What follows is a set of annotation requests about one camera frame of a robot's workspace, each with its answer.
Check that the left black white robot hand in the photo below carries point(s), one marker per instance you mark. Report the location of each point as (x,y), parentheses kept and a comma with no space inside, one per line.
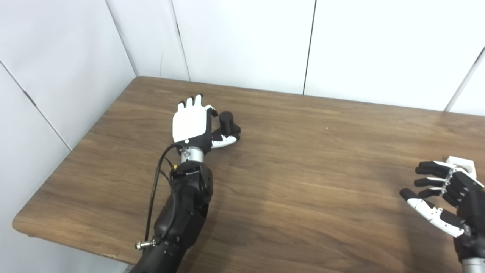
(191,123)

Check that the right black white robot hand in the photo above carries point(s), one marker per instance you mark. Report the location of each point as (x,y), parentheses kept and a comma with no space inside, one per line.
(468,197)

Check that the white square piece with hole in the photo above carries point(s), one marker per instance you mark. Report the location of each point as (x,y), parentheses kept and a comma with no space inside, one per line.
(464,163)

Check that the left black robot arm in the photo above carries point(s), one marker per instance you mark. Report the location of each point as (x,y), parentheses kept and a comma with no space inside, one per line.
(185,212)

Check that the black peg with square base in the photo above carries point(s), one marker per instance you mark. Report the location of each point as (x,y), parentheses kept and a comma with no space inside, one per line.
(227,123)

